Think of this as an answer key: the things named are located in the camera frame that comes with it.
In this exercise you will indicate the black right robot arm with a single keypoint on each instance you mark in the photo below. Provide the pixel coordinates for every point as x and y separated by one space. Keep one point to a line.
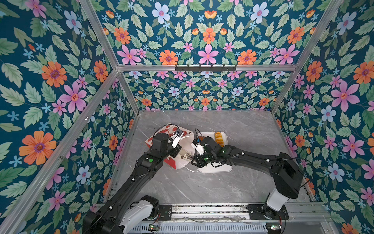
284 170

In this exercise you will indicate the striped long bread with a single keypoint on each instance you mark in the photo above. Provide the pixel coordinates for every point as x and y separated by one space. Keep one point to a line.
219 139

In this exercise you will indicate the white perforated cable duct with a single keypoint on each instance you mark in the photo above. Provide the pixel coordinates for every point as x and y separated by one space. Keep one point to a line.
201 228

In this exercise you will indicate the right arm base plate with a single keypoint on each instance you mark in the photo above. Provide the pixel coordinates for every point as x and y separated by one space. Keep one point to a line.
263 212

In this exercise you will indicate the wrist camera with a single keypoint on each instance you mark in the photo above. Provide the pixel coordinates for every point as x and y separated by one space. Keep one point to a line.
196 144
178 136

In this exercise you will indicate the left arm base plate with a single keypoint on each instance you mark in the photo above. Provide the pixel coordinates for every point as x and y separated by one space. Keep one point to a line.
161 213

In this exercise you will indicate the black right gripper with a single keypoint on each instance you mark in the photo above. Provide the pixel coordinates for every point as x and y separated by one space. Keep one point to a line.
198 163

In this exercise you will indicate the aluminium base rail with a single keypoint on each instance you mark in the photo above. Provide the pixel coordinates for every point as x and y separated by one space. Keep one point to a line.
237 212

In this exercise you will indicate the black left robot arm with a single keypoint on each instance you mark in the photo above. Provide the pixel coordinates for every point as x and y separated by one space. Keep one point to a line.
107 220

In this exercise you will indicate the red white paper bag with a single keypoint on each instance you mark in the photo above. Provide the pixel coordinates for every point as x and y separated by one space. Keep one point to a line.
180 142

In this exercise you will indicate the black hook rail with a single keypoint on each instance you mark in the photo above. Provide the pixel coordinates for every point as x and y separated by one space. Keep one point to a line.
205 68

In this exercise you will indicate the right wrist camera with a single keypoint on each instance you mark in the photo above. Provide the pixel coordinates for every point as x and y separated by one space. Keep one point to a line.
196 144

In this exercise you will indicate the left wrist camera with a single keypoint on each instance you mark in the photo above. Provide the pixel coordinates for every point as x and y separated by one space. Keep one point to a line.
178 136

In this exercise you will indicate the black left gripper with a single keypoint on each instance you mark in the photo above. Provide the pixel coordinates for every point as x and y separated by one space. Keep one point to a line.
177 150

